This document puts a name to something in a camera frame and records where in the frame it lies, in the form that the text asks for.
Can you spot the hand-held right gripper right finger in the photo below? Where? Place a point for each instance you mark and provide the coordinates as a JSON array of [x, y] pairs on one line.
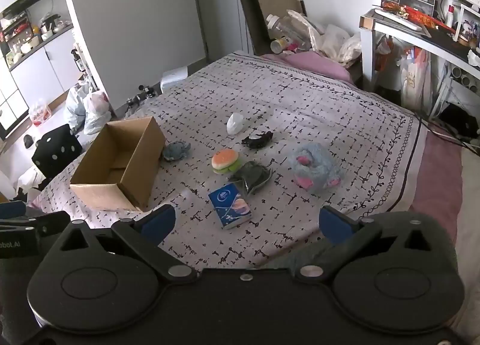
[[334, 223]]

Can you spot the black slipper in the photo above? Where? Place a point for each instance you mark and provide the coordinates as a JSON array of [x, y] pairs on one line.
[[27, 141]]

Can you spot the black and white eye mask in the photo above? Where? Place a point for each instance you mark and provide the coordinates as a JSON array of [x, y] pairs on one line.
[[257, 140]]

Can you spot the white kitchen cabinet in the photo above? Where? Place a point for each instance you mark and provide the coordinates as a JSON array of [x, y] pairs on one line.
[[33, 67]]

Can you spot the dark cloth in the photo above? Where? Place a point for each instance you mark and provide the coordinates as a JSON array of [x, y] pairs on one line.
[[252, 177]]

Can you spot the large clear plastic bottle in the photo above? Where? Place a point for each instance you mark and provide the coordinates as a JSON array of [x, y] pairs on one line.
[[281, 26]]

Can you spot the blue tissue pack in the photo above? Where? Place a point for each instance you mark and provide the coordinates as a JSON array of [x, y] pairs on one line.
[[229, 205]]

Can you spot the small plastic bottle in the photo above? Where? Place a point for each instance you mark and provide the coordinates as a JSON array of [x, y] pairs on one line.
[[280, 44]]

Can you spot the small grey-blue plush toy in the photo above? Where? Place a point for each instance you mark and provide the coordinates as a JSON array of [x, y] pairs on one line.
[[175, 151]]

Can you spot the white plastic bag red print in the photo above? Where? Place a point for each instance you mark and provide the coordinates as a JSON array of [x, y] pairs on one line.
[[96, 113]]

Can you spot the black bag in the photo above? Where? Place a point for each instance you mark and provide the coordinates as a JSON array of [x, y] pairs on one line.
[[459, 119]]

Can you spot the grey door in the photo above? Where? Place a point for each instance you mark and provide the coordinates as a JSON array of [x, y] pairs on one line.
[[217, 11]]

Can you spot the red packet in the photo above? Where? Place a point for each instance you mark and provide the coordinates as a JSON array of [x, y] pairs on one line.
[[422, 16]]

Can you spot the brown cardboard box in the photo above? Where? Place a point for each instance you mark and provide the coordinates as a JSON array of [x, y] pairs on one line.
[[139, 165]]

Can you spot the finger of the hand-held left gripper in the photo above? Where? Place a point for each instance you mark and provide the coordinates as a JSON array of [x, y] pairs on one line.
[[11, 210], [48, 224]]

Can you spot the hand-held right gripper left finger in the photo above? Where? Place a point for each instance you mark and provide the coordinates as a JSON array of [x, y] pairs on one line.
[[162, 219]]

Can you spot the grey patterned bed blanket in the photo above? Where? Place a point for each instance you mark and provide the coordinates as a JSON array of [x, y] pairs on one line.
[[300, 104]]

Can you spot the white desk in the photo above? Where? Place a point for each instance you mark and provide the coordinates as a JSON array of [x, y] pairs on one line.
[[412, 35]]

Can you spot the white storage box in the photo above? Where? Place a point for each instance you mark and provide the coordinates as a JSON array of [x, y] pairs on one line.
[[174, 79]]

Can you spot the grey-blue plastic bag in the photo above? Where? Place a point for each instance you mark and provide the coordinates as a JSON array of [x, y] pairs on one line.
[[77, 104]]

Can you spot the black dice stool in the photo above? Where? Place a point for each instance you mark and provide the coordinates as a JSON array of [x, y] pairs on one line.
[[56, 150]]

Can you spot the burger plush toy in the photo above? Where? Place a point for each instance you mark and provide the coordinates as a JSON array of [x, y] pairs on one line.
[[224, 160]]

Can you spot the clear plastic bag under desk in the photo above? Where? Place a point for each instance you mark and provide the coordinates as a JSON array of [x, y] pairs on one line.
[[414, 74]]

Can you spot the cream blanket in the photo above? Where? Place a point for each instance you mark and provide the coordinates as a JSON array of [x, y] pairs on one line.
[[470, 217]]

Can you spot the white red printed plastic bag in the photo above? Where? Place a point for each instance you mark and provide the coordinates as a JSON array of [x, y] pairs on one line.
[[39, 113]]

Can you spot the white bottle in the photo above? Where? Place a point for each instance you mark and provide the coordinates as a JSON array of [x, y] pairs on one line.
[[450, 16]]

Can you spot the pile of white plastic bags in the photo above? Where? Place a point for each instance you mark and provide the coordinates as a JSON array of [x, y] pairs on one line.
[[337, 43]]

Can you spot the grey plush mouse toy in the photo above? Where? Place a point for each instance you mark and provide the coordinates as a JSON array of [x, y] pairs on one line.
[[315, 166]]

